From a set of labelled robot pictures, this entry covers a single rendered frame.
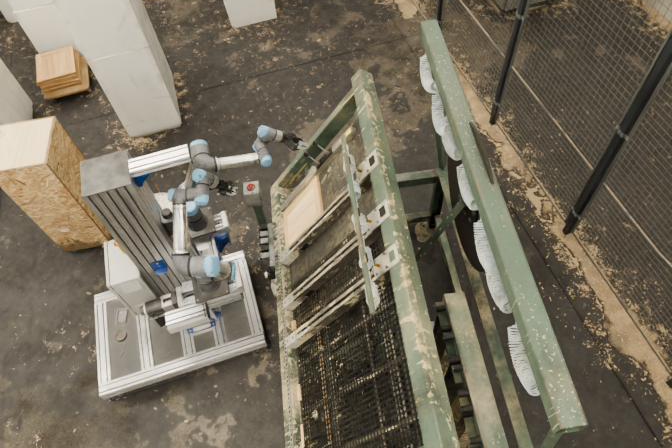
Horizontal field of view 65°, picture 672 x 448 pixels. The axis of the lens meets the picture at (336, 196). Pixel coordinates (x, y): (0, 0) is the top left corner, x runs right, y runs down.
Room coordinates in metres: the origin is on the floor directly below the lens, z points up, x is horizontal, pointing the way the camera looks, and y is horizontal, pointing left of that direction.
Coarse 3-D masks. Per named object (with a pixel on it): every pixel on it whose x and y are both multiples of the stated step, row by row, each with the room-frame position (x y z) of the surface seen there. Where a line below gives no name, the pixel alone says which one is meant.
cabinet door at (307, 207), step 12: (312, 180) 2.18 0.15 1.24; (312, 192) 2.09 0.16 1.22; (300, 204) 2.10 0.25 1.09; (312, 204) 2.00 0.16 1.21; (288, 216) 2.10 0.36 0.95; (300, 216) 2.01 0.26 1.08; (312, 216) 1.92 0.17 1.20; (288, 228) 2.00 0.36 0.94; (300, 228) 1.92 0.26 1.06; (288, 240) 1.91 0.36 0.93
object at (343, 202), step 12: (360, 168) 1.81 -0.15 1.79; (372, 168) 1.74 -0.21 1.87; (360, 180) 1.74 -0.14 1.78; (348, 192) 1.80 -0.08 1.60; (336, 204) 1.79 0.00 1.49; (348, 204) 1.76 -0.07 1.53; (324, 216) 1.78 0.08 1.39; (336, 216) 1.75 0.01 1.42; (312, 228) 1.78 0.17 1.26; (324, 228) 1.75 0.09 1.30; (300, 240) 1.76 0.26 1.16; (312, 240) 1.75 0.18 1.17; (288, 252) 1.76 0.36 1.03; (300, 252) 1.74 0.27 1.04; (288, 264) 1.74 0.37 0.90
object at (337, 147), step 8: (352, 128) 2.23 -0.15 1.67; (352, 136) 2.20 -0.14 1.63; (336, 144) 2.23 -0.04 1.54; (336, 152) 2.20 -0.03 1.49; (328, 160) 2.19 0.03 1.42; (320, 168) 2.19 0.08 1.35; (312, 176) 2.19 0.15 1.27; (304, 184) 2.19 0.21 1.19; (296, 192) 2.19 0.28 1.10; (288, 200) 2.20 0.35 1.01; (280, 208) 2.21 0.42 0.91
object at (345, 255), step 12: (384, 204) 1.48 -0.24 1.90; (372, 216) 1.48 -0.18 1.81; (384, 216) 1.42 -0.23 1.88; (372, 228) 1.41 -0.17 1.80; (372, 240) 1.43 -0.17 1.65; (348, 252) 1.42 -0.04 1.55; (324, 264) 1.47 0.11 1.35; (336, 264) 1.42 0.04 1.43; (312, 276) 1.46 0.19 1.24; (324, 276) 1.41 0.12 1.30; (300, 288) 1.45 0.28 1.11; (312, 288) 1.41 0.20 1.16; (288, 300) 1.43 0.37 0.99; (300, 300) 1.41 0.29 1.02
